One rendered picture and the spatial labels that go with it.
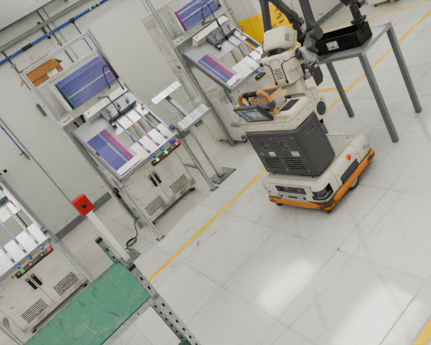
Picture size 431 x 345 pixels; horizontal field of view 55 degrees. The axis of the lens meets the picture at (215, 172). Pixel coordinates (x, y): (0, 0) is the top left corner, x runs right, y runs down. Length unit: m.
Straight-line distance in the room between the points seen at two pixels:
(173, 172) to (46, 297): 1.67
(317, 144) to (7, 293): 2.90
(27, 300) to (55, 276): 0.30
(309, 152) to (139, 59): 3.65
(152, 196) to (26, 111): 2.09
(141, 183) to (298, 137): 1.93
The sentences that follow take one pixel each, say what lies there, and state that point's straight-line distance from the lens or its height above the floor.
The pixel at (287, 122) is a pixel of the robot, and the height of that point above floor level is 0.76.
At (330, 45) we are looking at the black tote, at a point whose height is 0.86.
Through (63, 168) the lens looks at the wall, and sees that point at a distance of 5.67.
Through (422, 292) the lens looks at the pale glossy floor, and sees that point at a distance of 2.42.
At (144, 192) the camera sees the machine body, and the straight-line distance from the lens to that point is 4.24.
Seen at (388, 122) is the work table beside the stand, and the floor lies 0.19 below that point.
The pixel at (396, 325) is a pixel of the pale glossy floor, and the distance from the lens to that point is 2.33.
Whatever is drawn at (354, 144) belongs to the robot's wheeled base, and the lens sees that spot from 3.22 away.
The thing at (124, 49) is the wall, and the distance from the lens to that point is 5.96.
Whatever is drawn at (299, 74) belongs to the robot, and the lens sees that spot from 3.13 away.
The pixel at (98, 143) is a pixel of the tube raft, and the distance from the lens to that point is 4.02.
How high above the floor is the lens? 1.81
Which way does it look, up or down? 23 degrees down
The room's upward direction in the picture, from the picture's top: 32 degrees counter-clockwise
